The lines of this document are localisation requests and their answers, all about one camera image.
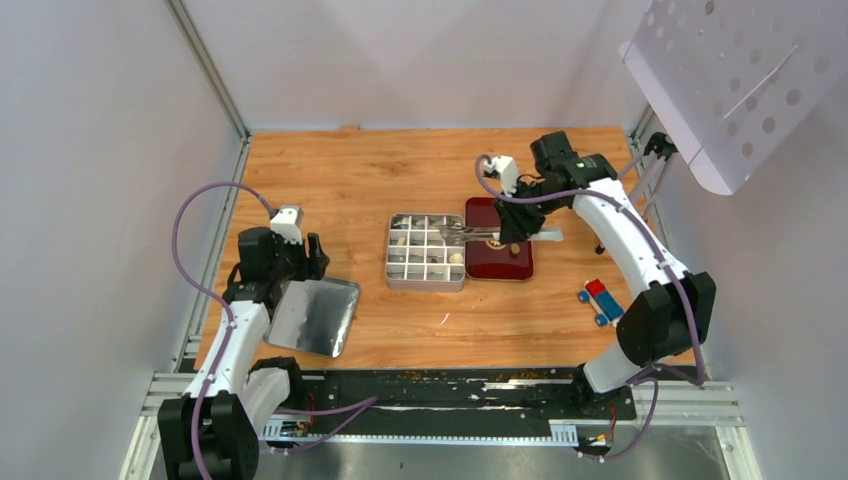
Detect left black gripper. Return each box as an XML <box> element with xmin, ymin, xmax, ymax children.
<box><xmin>268</xmin><ymin>231</ymin><xmax>330</xmax><ymax>283</ymax></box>

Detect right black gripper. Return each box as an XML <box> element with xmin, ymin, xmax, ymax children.
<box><xmin>493</xmin><ymin>179</ymin><xmax>565</xmax><ymax>244</ymax></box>

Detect metal tongs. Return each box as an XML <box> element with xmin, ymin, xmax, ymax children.
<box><xmin>436</xmin><ymin>224</ymin><xmax>565</xmax><ymax>244</ymax></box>

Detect silver tin lid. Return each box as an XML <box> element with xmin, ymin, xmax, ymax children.
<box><xmin>264</xmin><ymin>277</ymin><xmax>361</xmax><ymax>358</ymax></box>

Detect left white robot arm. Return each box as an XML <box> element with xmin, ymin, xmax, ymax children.
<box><xmin>157</xmin><ymin>227</ymin><xmax>330</xmax><ymax>479</ymax></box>

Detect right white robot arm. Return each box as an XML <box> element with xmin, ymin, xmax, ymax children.
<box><xmin>475</xmin><ymin>131</ymin><xmax>717</xmax><ymax>418</ymax></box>

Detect red rectangular tray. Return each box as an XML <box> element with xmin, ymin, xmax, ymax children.
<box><xmin>464</xmin><ymin>197</ymin><xmax>534</xmax><ymax>281</ymax></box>

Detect silver compartment tin box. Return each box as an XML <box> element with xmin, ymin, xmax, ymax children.
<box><xmin>384</xmin><ymin>213</ymin><xmax>466</xmax><ymax>293</ymax></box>

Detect red blue toy car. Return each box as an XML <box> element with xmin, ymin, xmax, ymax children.
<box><xmin>577</xmin><ymin>279</ymin><xmax>624</xmax><ymax>327</ymax></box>

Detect small tripod stand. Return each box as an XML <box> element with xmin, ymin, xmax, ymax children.
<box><xmin>619</xmin><ymin>131</ymin><xmax>679</xmax><ymax>220</ymax></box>

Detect white perforated metal panel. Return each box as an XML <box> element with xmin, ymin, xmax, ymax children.
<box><xmin>619</xmin><ymin>0</ymin><xmax>847</xmax><ymax>196</ymax></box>

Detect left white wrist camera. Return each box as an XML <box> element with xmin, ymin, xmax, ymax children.
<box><xmin>270</xmin><ymin>205</ymin><xmax>304</xmax><ymax>245</ymax></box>

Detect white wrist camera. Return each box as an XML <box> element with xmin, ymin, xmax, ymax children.
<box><xmin>270</xmin><ymin>205</ymin><xmax>304</xmax><ymax>245</ymax></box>
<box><xmin>478</xmin><ymin>155</ymin><xmax>520</xmax><ymax>197</ymax></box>

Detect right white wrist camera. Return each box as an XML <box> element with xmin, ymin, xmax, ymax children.
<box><xmin>478</xmin><ymin>155</ymin><xmax>520</xmax><ymax>197</ymax></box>

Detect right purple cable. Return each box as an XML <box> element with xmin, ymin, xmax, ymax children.
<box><xmin>474</xmin><ymin>154</ymin><xmax>709</xmax><ymax>463</ymax></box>

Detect purple cable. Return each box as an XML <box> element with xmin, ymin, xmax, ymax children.
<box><xmin>171</xmin><ymin>181</ymin><xmax>276</xmax><ymax>480</ymax></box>
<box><xmin>474</xmin><ymin>154</ymin><xmax>709</xmax><ymax>463</ymax></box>

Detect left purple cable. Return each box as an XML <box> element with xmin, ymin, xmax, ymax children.
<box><xmin>171</xmin><ymin>181</ymin><xmax>276</xmax><ymax>480</ymax></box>

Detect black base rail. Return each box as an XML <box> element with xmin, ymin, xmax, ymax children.
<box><xmin>259</xmin><ymin>367</ymin><xmax>637</xmax><ymax>444</ymax></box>

